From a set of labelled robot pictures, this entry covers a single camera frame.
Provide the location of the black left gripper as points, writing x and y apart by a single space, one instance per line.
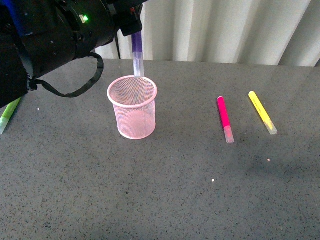
94 23

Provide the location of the yellow marker pen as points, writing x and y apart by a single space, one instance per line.
262 113

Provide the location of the pink marker pen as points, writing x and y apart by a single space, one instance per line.
226 125

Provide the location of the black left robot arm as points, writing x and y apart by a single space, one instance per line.
40 36

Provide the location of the purple marker pen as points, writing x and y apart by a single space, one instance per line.
137 53

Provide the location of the green marker pen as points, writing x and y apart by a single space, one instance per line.
7 114

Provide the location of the pink mesh pen cup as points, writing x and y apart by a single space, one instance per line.
133 100

